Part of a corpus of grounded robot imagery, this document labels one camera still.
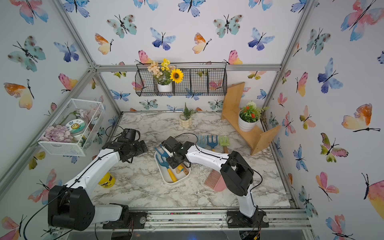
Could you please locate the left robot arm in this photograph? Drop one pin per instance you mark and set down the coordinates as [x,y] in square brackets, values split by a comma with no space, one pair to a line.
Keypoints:
[70,206]

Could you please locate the white mesh wall basket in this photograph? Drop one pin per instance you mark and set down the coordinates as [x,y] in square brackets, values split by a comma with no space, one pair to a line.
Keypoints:
[93,113]

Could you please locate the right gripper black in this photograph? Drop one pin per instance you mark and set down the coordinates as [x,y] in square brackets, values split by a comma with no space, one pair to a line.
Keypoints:
[172,164]

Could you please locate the white storage box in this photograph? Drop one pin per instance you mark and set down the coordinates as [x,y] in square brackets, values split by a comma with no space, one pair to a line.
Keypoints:
[164,173]

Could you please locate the green rake wooden handle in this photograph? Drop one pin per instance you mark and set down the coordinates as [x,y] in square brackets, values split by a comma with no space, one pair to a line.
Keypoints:
[182,169]

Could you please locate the blue trowel yellow handle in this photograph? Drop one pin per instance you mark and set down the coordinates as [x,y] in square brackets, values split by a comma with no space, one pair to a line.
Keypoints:
[166,165]

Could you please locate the black wire wall basket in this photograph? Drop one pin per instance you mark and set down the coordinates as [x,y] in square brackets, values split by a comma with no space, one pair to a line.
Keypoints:
[200,79]

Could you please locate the green fork wooden handle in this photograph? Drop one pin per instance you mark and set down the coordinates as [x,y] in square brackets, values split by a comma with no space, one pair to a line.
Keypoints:
[224,141]

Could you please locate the yellow round container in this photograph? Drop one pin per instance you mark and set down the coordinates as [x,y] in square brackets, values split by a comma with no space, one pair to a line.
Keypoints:
[107,181]

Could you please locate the purple artificial flowers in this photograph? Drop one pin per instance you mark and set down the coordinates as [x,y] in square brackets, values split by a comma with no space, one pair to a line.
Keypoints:
[58,134]

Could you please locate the small woven pot plant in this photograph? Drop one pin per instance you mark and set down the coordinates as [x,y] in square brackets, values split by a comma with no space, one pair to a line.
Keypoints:
[185,118]

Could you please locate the white pot red flowers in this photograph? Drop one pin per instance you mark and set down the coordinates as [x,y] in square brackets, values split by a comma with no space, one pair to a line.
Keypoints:
[249,115]

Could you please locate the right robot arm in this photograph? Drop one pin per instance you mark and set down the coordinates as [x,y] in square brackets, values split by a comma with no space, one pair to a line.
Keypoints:
[236,172]

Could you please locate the white pot yellow flowers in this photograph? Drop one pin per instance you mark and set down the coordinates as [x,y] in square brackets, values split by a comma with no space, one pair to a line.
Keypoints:
[165,75]

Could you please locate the round tin in basket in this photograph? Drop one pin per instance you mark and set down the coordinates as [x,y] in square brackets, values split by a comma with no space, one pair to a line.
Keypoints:
[76,127]

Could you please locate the dark blue rake yellow handle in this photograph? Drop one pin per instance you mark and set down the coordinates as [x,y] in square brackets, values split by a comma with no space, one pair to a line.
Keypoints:
[212,142]

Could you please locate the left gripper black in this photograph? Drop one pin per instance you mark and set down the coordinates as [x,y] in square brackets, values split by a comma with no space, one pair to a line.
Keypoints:
[140,149]

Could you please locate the wooden zigzag shelf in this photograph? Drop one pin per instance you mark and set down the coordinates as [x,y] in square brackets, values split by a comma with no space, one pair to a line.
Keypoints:
[256,138]

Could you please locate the pink hand brush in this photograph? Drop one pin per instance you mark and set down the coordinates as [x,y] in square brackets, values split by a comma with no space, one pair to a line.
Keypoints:
[215,181]

